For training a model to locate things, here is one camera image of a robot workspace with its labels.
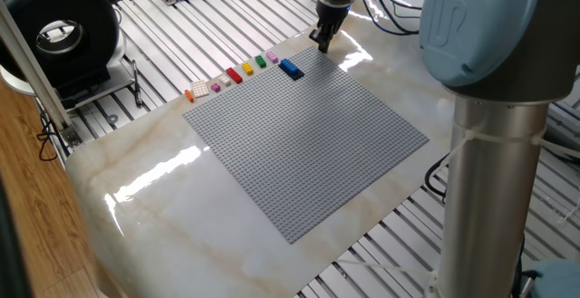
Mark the light pink Lego brick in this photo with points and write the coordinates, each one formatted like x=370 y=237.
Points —
x=272 y=57

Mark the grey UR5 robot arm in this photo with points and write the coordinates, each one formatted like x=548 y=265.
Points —
x=494 y=189

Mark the small white Lego brick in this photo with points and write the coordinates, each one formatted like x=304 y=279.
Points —
x=225 y=79

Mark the black curved panel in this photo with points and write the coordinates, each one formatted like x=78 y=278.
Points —
x=11 y=243

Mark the black metal pen tool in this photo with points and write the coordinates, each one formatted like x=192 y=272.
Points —
x=137 y=83

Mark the blue Lego brick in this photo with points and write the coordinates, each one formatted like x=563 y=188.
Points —
x=289 y=67

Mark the glossy marble pattern mat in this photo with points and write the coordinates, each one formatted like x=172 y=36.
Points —
x=190 y=225

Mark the yellow Lego brick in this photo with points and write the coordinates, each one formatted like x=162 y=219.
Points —
x=247 y=68

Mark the large white Lego plate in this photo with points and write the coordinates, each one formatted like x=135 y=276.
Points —
x=200 y=89

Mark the small metal washer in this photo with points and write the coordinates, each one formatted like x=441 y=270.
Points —
x=109 y=117

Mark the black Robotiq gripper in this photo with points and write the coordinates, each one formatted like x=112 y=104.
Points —
x=333 y=17

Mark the grey Lego baseplate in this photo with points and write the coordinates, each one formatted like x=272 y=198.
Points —
x=308 y=148

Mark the black Lego plate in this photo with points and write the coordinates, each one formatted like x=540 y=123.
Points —
x=299 y=76

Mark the green Lego brick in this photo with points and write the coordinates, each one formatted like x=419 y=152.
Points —
x=260 y=61

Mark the small magenta Lego brick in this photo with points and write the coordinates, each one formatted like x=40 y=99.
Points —
x=215 y=87

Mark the red Lego brick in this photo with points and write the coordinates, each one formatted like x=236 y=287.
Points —
x=234 y=75

